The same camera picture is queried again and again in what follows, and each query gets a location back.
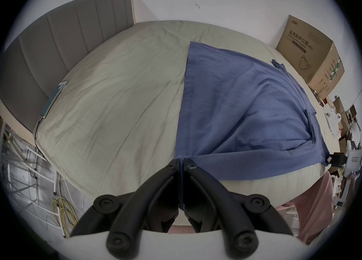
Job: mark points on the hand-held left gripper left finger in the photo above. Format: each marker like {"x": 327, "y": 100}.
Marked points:
{"x": 133, "y": 210}

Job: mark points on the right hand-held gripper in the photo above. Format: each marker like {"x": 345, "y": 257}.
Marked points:
{"x": 354, "y": 160}

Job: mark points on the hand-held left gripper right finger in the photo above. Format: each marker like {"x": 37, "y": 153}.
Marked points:
{"x": 226, "y": 210}

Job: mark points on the dark blue shirt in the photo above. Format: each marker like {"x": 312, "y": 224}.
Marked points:
{"x": 240, "y": 106}

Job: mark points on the spare white hand-held gripper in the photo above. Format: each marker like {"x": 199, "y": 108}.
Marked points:
{"x": 333, "y": 118}

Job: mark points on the person's legs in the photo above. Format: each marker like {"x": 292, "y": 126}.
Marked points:
{"x": 314, "y": 210}

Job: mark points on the brown cardboard carton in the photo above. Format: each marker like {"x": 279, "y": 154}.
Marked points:
{"x": 305, "y": 49}

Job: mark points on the bed with beige sheet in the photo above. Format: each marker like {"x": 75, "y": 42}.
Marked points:
{"x": 113, "y": 97}

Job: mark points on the white metal rack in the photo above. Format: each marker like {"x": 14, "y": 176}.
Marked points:
{"x": 8, "y": 174}

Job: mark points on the phone with teal case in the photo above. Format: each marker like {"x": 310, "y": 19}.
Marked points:
{"x": 53, "y": 97}

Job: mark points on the grey padded headboard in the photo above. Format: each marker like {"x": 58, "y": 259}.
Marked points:
{"x": 56, "y": 41}

